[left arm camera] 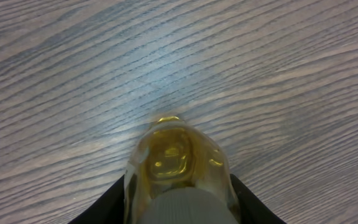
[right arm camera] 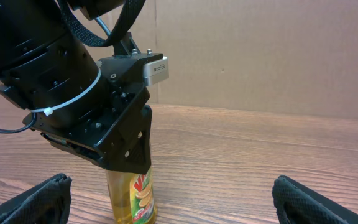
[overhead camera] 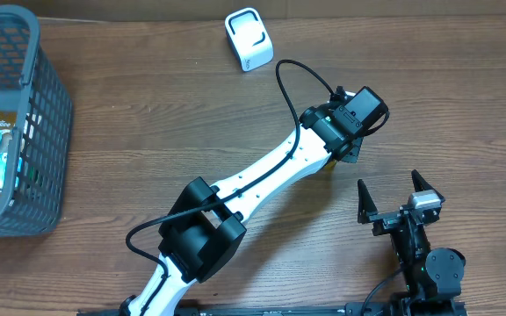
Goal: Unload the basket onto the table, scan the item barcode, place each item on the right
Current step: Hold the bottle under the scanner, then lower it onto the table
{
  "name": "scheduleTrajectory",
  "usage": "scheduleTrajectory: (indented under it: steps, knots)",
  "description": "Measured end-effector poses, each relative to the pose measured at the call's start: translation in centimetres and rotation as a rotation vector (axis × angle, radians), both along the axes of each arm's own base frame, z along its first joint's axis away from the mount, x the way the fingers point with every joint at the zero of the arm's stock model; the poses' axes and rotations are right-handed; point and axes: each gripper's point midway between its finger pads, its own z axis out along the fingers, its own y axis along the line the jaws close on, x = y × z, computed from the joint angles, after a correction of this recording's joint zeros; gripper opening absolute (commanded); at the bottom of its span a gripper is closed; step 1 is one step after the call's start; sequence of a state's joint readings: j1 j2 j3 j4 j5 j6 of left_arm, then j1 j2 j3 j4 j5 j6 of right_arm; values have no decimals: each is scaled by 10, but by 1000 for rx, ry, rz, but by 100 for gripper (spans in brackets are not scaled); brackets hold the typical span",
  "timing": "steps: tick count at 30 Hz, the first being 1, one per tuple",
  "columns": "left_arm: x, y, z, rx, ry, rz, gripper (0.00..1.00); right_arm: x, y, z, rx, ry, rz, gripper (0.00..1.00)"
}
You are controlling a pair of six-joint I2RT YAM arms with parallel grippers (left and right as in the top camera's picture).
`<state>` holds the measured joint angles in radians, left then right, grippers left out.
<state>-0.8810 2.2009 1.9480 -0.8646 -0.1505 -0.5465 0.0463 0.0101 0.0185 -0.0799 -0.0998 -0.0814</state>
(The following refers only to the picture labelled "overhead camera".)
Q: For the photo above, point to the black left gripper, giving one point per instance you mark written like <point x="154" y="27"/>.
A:
<point x="355" y="148"/>

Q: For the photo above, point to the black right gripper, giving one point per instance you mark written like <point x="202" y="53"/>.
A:
<point x="386" y="219"/>

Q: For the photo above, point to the yellow oil bottle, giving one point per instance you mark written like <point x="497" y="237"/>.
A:
<point x="330" y="165"/>

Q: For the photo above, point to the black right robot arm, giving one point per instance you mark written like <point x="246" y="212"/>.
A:
<point x="432" y="275"/>

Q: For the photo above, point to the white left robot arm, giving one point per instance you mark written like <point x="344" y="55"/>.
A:
<point x="208" y="222"/>

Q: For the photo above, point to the white barcode scanner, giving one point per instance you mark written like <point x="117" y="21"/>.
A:
<point x="248" y="38"/>

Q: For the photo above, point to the grey plastic basket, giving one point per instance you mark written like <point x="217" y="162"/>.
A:
<point x="32" y="196"/>

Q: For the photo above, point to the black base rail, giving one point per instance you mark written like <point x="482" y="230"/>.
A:
<point x="350" y="309"/>

